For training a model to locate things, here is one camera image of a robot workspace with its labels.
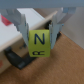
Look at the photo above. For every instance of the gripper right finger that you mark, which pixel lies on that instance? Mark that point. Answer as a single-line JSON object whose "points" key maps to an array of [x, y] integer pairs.
{"points": [[59, 22]]}

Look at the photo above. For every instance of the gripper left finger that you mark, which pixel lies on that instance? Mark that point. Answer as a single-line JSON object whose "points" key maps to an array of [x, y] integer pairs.
{"points": [[18, 23]]}

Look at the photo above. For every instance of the yellow block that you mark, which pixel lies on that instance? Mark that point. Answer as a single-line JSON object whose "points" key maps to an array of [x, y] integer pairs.
{"points": [[39, 41]]}

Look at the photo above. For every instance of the pink block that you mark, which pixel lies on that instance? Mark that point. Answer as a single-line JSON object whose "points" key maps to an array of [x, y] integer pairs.
{"points": [[5, 19]]}

